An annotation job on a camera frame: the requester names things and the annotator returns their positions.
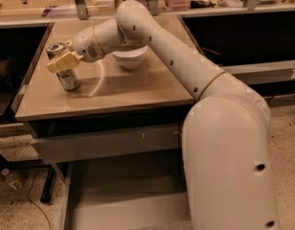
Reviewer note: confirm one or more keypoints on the silver redbull can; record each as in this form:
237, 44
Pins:
68, 78

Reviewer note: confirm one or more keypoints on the grey open middle drawer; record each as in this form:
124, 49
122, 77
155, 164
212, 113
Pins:
129, 192

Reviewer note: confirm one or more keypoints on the grey metal bracket left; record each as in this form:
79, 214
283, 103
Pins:
81, 9

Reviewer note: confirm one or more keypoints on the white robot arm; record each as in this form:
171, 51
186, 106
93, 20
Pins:
225, 134

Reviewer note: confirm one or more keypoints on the small bottle on floor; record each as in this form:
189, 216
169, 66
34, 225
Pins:
13, 178

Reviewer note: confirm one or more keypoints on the grey top drawer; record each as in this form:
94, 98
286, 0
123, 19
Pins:
100, 144

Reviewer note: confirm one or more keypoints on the black table leg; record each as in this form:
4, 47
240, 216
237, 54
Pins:
48, 185

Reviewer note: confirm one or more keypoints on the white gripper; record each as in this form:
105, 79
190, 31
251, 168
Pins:
85, 44

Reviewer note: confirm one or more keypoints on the white bowl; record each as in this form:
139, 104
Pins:
130, 59

